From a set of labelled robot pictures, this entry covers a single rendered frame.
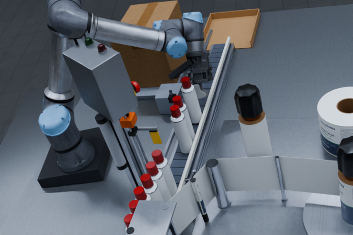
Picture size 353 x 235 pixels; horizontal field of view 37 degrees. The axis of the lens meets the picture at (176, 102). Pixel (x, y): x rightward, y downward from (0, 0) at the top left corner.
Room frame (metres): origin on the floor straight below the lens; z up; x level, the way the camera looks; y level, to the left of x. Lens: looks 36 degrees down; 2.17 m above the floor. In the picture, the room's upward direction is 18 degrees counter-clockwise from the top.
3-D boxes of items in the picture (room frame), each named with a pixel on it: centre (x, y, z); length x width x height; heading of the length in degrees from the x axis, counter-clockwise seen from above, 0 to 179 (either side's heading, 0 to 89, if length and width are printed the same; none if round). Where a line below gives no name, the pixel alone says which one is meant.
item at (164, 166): (1.27, 0.11, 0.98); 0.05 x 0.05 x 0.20
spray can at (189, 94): (1.62, -0.06, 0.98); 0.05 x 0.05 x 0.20
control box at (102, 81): (1.31, 0.19, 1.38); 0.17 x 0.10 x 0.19; 30
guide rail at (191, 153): (1.61, -0.09, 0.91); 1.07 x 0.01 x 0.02; 154
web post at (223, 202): (1.16, -0.05, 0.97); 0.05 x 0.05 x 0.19
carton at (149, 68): (2.12, 0.02, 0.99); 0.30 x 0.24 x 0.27; 154
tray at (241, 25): (2.27, -0.37, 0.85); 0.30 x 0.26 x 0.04; 154
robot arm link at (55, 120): (1.62, 0.45, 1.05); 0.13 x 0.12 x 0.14; 3
